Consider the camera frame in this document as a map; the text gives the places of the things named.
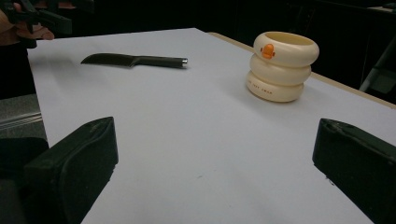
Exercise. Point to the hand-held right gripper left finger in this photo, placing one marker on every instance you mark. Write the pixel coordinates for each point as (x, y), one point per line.
(77, 168)

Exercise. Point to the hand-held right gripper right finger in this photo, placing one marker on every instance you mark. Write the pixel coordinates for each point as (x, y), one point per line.
(358, 161)

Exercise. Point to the cream ringed duck holder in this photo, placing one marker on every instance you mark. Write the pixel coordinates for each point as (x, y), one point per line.
(280, 74)

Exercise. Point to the white table sheet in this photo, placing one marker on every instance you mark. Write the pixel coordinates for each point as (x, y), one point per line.
(193, 124)

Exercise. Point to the metal floor rail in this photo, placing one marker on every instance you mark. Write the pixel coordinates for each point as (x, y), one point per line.
(18, 119)

